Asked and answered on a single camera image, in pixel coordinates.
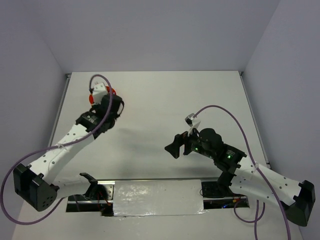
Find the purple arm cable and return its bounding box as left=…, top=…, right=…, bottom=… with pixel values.
left=193, top=104, right=292, bottom=240
left=0, top=73, right=115, bottom=225

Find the reflective silver front panel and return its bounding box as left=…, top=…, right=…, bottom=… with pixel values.
left=113, top=179, right=205, bottom=217

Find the orange round divided container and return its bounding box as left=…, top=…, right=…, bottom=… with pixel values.
left=88, top=85, right=118, bottom=106

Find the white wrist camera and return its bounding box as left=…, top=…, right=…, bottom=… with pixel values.
left=89, top=81, right=108, bottom=105
left=184, top=113, right=201, bottom=136

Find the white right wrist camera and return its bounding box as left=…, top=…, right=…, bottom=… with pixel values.
left=184, top=113, right=201, bottom=136

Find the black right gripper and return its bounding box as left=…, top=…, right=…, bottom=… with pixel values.
left=164, top=124, right=215, bottom=159

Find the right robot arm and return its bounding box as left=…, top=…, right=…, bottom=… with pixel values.
left=164, top=128, right=316, bottom=227

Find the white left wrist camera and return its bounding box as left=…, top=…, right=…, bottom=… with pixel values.
left=89, top=81, right=108, bottom=105

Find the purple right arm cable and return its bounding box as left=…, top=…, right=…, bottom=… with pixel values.
left=193, top=104, right=292, bottom=240

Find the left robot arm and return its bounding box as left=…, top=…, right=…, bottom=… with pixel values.
left=13, top=94, right=125, bottom=212

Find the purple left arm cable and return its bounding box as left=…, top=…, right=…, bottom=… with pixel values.
left=0, top=73, right=115, bottom=225

